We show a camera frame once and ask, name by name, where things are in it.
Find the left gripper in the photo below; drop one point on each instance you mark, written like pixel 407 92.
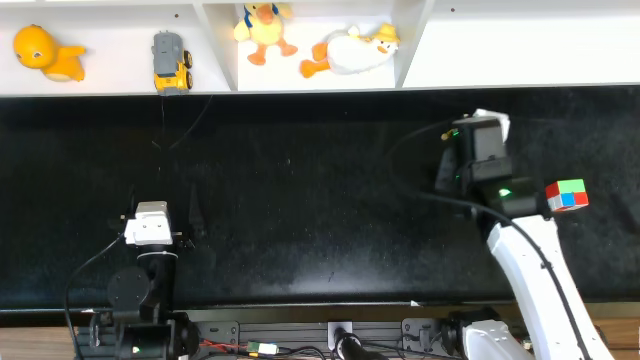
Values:
pixel 182 239

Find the grey and yellow toy truck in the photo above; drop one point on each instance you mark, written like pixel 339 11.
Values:
pixel 170 60

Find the yellow rubber duck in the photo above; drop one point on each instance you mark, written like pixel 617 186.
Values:
pixel 47 55

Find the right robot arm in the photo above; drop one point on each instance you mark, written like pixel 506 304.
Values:
pixel 535 280

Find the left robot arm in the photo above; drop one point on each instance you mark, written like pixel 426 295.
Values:
pixel 145 300

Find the yellow plush duck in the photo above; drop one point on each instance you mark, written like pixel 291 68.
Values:
pixel 265 29

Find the white plush duck with hat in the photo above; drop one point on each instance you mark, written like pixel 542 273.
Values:
pixel 357 52

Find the white shelf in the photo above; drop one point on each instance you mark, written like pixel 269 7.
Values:
pixel 450 55

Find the many-coloured puzzle cube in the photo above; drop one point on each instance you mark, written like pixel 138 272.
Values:
pixel 567 195

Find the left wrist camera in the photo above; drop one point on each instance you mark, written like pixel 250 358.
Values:
pixel 149 225

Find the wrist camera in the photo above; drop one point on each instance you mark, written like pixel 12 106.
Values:
pixel 495 119
pixel 149 225

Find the mounting rail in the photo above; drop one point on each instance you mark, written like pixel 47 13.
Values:
pixel 300 342

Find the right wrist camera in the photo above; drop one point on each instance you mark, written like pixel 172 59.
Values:
pixel 495 119

